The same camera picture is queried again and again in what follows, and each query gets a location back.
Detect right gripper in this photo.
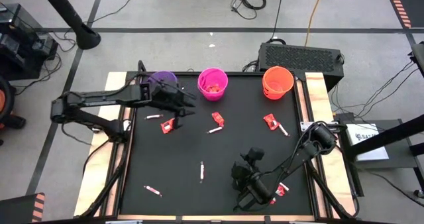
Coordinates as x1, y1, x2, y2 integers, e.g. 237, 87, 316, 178
231, 160, 262, 213

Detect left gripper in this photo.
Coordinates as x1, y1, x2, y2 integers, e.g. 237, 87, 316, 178
145, 80, 197, 129

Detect pink halloween bucket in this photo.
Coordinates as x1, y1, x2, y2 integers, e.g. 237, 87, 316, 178
197, 67, 229, 102

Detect purple halloween bucket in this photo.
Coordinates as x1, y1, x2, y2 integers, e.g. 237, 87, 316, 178
147, 70, 179, 85

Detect orange jack-o-lantern bucket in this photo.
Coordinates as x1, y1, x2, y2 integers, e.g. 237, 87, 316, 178
262, 66, 295, 101

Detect wooden table side board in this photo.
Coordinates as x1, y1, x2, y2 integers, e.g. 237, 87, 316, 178
73, 71, 137, 218
295, 72, 357, 218

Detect black computer case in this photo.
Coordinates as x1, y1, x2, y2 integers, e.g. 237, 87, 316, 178
257, 42, 345, 93

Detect white labelled box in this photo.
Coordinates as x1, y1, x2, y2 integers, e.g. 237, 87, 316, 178
345, 123, 390, 162

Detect black pole stand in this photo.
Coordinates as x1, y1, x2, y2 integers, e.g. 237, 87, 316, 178
34, 0, 102, 51

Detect black stand beam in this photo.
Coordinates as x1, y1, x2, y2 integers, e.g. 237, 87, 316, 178
349, 113, 424, 160

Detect black side platform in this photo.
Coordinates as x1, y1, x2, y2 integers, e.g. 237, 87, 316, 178
335, 117, 421, 198

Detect black equipment rack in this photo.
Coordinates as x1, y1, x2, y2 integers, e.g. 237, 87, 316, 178
0, 2, 60, 82

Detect orange black wheeled machine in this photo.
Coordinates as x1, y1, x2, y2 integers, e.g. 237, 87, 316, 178
0, 75, 27, 147

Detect orange striped black ramp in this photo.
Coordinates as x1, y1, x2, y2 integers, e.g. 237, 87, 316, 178
383, 0, 424, 29
0, 192, 46, 224

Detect black device on stand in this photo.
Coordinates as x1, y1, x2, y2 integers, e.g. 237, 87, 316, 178
407, 40, 424, 80

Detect coiled black cable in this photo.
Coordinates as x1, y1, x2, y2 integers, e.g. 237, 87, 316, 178
230, 0, 268, 21

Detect black floor cable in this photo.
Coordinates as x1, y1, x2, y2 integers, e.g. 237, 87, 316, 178
86, 0, 154, 25
13, 28, 79, 97
367, 170, 424, 208

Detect long black cable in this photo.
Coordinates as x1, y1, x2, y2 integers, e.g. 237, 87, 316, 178
266, 0, 286, 45

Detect orange cable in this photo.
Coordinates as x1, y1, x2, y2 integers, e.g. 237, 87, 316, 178
303, 0, 327, 48

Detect black cable bundle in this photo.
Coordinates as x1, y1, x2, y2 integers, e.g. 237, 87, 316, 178
331, 60, 421, 119

